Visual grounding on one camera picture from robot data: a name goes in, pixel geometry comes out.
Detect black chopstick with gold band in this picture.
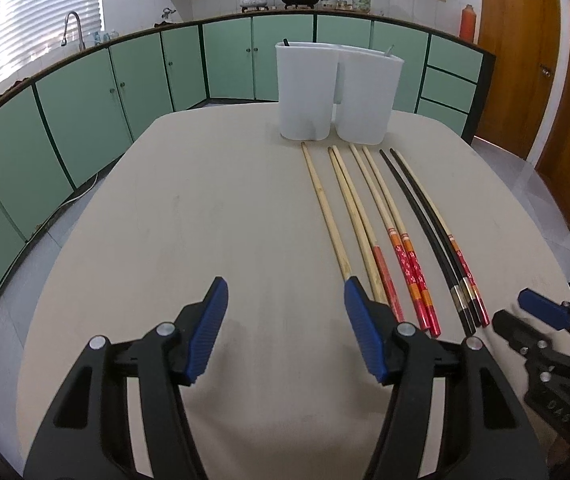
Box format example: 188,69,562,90
389,147,490,328

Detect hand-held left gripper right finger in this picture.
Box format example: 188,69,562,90
343,279,550,480

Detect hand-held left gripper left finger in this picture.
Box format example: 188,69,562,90
22,276,229,480

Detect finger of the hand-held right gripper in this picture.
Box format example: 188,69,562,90
517,288,570,331
493,310,570,441

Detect white plastic two-compartment utensil holder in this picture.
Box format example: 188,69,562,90
275,39,406,145

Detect bamboo chopstick with red end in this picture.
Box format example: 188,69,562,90
332,145,406,323

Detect white window blinds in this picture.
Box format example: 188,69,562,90
0,0,103,96

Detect steel sink faucet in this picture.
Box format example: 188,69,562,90
62,11,87,52

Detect red thermos flask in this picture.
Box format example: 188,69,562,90
460,4,478,41

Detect plain bamboo chopstick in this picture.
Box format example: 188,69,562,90
327,146,390,307
301,141,352,284

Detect green kitchen base cabinets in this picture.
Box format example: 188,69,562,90
0,10,496,346

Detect red orange patterned chopstick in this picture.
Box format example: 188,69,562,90
349,143,428,331
362,146,442,336

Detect brown wooden door with handle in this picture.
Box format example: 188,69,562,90
475,0,570,161

